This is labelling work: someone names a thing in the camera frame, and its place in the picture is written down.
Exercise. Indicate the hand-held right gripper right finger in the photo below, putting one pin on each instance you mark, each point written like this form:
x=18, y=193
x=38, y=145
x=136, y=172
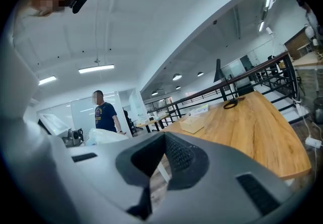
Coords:
x=227, y=192

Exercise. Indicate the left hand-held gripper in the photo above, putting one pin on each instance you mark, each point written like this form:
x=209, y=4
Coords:
x=53, y=123

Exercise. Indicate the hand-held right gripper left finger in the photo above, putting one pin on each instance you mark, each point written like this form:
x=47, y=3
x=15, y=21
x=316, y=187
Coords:
x=101, y=180

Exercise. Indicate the white plastic bag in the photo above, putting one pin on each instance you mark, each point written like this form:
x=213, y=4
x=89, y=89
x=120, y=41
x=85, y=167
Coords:
x=106, y=136

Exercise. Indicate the cardboard box with label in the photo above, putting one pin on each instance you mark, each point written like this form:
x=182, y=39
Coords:
x=191, y=125

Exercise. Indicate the person's white shirt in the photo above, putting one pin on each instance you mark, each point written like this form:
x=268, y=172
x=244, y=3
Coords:
x=17, y=79

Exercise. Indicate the wooden table white legs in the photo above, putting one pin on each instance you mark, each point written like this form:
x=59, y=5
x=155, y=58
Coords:
x=252, y=129

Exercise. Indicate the round wooden table black legs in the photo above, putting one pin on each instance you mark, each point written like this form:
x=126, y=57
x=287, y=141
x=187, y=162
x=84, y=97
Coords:
x=154, y=120

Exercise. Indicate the yellow white book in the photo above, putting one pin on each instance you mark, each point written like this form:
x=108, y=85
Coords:
x=199, y=110

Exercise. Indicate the white power strip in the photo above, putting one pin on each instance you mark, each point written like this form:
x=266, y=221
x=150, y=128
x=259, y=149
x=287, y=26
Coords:
x=313, y=142

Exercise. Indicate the black desk lamp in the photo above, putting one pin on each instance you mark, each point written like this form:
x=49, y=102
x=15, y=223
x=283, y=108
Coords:
x=217, y=71

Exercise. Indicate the black metal railing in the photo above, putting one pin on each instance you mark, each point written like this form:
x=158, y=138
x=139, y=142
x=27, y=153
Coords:
x=294, y=79

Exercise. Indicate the wooden desk white legs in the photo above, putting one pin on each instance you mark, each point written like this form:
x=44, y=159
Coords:
x=308, y=60

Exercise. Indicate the black head-mounted camera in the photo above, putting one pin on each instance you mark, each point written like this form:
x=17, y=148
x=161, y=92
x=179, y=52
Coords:
x=80, y=2

